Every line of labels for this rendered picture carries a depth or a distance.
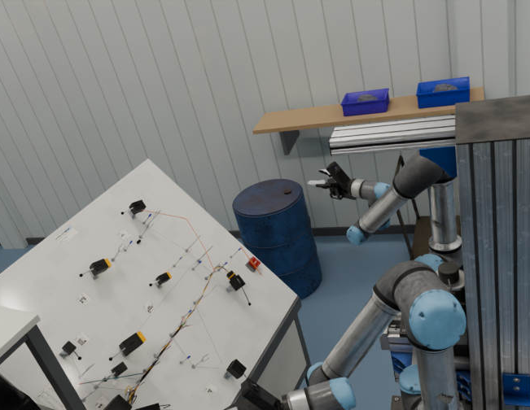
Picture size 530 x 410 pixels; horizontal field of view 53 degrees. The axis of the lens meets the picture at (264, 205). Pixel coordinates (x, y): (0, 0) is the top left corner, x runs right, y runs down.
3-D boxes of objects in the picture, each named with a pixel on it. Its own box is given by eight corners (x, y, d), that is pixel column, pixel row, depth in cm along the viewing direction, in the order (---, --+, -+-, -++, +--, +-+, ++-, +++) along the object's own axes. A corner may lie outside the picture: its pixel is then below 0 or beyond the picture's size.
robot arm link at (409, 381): (434, 384, 160) (431, 352, 154) (455, 420, 148) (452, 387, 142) (396, 395, 160) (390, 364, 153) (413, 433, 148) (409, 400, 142)
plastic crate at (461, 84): (470, 91, 354) (469, 76, 349) (470, 103, 337) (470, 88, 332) (419, 97, 366) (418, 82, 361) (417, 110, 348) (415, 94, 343)
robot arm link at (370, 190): (385, 209, 201) (382, 190, 197) (361, 204, 209) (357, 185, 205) (396, 199, 206) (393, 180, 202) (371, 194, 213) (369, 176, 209)
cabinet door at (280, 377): (308, 364, 292) (293, 311, 274) (263, 451, 253) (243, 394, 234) (304, 364, 294) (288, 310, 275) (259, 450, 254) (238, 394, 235)
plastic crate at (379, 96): (390, 101, 373) (388, 87, 368) (387, 112, 356) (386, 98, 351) (347, 106, 384) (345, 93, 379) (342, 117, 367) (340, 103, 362)
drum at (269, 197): (326, 259, 440) (307, 172, 401) (319, 303, 395) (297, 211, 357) (264, 263, 455) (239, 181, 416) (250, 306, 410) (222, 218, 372)
